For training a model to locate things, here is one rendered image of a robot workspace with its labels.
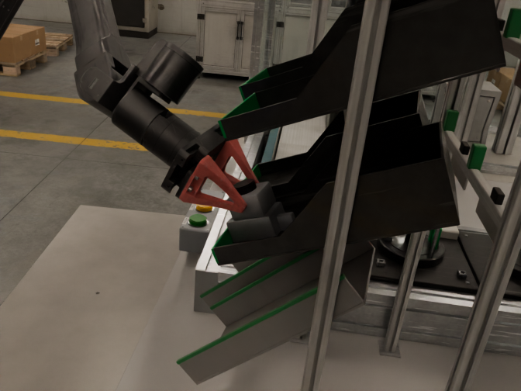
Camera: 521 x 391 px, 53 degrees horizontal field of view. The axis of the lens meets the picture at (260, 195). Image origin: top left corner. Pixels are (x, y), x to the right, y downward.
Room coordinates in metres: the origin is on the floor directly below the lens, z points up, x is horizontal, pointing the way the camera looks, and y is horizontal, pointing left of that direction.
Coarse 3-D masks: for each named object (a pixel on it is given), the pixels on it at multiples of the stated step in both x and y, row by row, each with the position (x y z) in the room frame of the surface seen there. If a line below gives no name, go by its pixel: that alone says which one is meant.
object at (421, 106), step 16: (400, 96) 0.76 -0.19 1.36; (416, 96) 0.75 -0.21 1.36; (384, 112) 0.76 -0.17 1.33; (400, 112) 0.76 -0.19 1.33; (416, 112) 0.75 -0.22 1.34; (336, 128) 0.78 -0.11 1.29; (368, 128) 0.64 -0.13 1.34; (384, 128) 0.64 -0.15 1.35; (400, 128) 0.63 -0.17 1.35; (320, 144) 0.66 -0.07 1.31; (336, 144) 0.65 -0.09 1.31; (288, 160) 0.79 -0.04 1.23; (304, 160) 0.79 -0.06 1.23; (320, 160) 0.66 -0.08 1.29; (256, 176) 0.78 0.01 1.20; (272, 176) 0.78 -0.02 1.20; (288, 176) 0.76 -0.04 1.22; (304, 176) 0.66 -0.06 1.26; (288, 192) 0.66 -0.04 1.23
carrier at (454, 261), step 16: (384, 240) 0.98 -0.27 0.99; (400, 240) 0.99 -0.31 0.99; (432, 240) 0.97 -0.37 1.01; (448, 240) 1.04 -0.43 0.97; (384, 256) 0.95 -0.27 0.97; (400, 256) 0.93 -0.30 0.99; (432, 256) 0.93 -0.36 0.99; (448, 256) 0.98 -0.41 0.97; (464, 256) 0.98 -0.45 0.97; (384, 272) 0.89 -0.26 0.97; (400, 272) 0.89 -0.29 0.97; (416, 272) 0.90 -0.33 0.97; (432, 272) 0.91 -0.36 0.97; (448, 272) 0.91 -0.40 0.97; (432, 288) 0.87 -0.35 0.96; (448, 288) 0.86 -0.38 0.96; (464, 288) 0.86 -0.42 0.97
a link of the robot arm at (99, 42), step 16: (80, 0) 0.80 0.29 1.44; (96, 0) 0.79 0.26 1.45; (80, 16) 0.78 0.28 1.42; (96, 16) 0.77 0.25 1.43; (112, 16) 0.80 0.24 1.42; (80, 32) 0.76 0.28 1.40; (96, 32) 0.74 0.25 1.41; (112, 32) 0.76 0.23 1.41; (80, 48) 0.73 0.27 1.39; (96, 48) 0.71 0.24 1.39; (112, 48) 0.73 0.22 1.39; (80, 64) 0.70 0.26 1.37; (96, 64) 0.69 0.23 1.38; (112, 64) 0.69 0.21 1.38; (128, 64) 0.74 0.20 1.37; (80, 80) 0.69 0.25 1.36; (80, 96) 0.67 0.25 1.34
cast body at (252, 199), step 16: (240, 192) 0.58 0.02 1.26; (256, 192) 0.57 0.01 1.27; (272, 192) 0.60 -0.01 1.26; (256, 208) 0.57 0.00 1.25; (272, 208) 0.59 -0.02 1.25; (240, 224) 0.58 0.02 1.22; (256, 224) 0.57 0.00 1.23; (272, 224) 0.56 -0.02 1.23; (288, 224) 0.57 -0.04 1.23; (240, 240) 0.58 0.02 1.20
